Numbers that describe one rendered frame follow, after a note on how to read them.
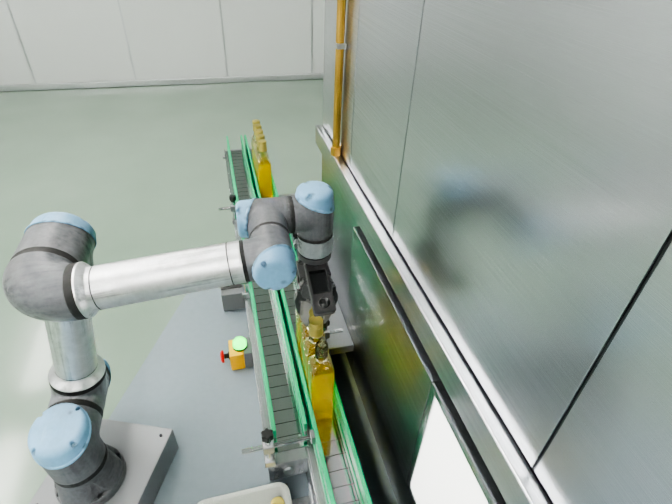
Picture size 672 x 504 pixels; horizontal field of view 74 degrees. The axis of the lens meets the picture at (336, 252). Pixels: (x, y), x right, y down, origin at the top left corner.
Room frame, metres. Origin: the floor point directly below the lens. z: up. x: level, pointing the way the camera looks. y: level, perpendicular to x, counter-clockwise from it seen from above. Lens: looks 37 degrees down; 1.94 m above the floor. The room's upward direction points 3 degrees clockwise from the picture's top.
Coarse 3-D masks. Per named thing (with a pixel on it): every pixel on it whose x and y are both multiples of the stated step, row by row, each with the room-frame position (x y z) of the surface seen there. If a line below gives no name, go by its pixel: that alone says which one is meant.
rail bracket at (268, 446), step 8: (264, 432) 0.55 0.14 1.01; (272, 432) 0.55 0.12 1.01; (312, 432) 0.58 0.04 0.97; (264, 440) 0.54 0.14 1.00; (272, 440) 0.56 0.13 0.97; (288, 440) 0.56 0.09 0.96; (296, 440) 0.56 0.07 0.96; (304, 440) 0.57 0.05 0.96; (312, 440) 0.57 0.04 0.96; (248, 448) 0.54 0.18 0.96; (256, 448) 0.54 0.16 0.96; (264, 448) 0.54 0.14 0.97; (272, 448) 0.54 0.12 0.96; (264, 456) 0.55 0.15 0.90; (272, 456) 0.55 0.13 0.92; (272, 464) 0.54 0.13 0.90
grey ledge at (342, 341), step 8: (336, 304) 1.10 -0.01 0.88; (336, 312) 1.07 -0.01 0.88; (336, 320) 1.03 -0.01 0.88; (344, 320) 1.03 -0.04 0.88; (336, 328) 0.99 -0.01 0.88; (344, 328) 1.00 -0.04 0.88; (336, 336) 0.96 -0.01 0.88; (344, 336) 0.96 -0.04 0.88; (328, 344) 0.93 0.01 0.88; (336, 344) 0.93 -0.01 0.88; (344, 344) 0.93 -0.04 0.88; (352, 344) 0.93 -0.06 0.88; (336, 352) 0.91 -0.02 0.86; (344, 352) 0.92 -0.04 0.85
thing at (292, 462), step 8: (304, 448) 0.59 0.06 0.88; (280, 456) 0.56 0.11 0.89; (288, 456) 0.56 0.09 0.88; (296, 456) 0.57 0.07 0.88; (304, 456) 0.57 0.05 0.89; (280, 464) 0.55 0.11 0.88; (288, 464) 0.55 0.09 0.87; (296, 464) 0.56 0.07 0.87; (304, 464) 0.56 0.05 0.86; (272, 472) 0.54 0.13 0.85; (280, 472) 0.54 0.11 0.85; (288, 472) 0.54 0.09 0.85; (296, 472) 0.56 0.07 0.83; (304, 472) 0.56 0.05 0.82
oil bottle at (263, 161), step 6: (258, 144) 1.77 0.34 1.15; (264, 144) 1.76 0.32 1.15; (264, 150) 1.76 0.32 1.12; (258, 156) 1.77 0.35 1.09; (264, 156) 1.76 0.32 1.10; (258, 162) 1.74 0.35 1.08; (264, 162) 1.75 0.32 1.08; (270, 162) 1.76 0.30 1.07; (258, 168) 1.74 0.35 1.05; (264, 168) 1.74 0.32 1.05; (270, 168) 1.75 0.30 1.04; (258, 174) 1.74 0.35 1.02; (264, 174) 1.74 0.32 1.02; (270, 174) 1.75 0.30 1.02; (258, 180) 1.76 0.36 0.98; (264, 180) 1.74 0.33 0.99; (270, 180) 1.75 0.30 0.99; (264, 186) 1.74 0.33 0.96; (270, 186) 1.75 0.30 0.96; (264, 192) 1.74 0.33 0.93; (270, 192) 1.75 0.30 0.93
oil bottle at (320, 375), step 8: (312, 360) 0.69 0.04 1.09; (328, 360) 0.69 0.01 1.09; (312, 368) 0.67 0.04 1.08; (320, 368) 0.67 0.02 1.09; (328, 368) 0.68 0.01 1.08; (312, 376) 0.66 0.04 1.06; (320, 376) 0.67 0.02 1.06; (328, 376) 0.67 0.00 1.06; (312, 384) 0.66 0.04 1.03; (320, 384) 0.67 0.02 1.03; (328, 384) 0.67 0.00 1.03; (312, 392) 0.66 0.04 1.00; (320, 392) 0.67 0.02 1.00; (328, 392) 0.67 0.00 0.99; (312, 400) 0.66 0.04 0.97; (320, 400) 0.67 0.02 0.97; (328, 400) 0.67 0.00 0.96; (320, 408) 0.67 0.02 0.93; (328, 408) 0.67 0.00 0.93; (320, 416) 0.67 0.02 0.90; (328, 416) 0.67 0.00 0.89
